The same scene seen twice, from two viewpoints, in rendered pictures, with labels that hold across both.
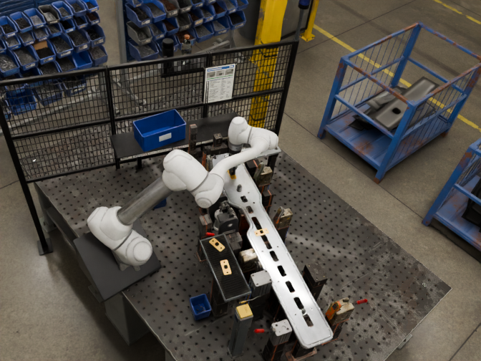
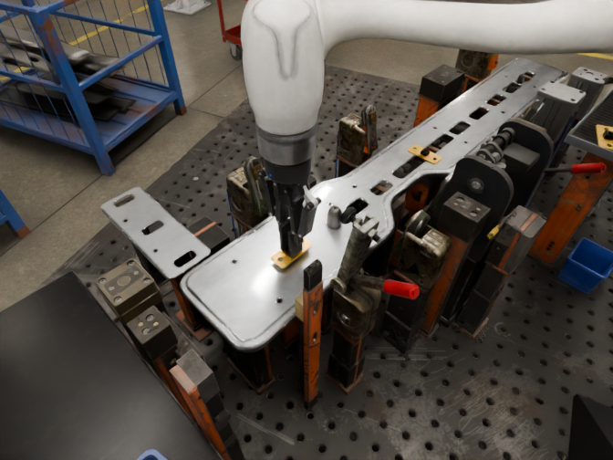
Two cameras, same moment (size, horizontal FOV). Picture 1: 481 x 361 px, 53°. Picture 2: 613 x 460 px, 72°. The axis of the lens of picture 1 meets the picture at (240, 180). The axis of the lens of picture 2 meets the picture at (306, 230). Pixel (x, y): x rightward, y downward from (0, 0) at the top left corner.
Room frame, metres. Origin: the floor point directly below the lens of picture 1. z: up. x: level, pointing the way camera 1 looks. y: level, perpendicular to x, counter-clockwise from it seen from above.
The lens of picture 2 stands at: (2.23, 0.58, 1.65)
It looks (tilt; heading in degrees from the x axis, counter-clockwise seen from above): 47 degrees down; 254
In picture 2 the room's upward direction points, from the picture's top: straight up
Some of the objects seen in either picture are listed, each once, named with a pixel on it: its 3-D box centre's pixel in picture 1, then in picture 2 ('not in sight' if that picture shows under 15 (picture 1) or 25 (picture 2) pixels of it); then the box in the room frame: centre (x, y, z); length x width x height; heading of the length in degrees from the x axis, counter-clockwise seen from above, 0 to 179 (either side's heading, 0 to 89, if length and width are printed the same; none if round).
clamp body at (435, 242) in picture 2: not in sight; (412, 293); (1.86, 0.14, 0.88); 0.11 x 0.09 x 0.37; 119
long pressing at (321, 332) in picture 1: (263, 235); (425, 151); (1.69, -0.18, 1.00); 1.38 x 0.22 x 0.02; 29
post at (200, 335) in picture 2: not in sight; (185, 287); (2.34, -0.04, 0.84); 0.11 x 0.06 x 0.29; 119
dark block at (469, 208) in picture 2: not in sight; (440, 275); (1.79, 0.13, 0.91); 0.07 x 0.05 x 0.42; 119
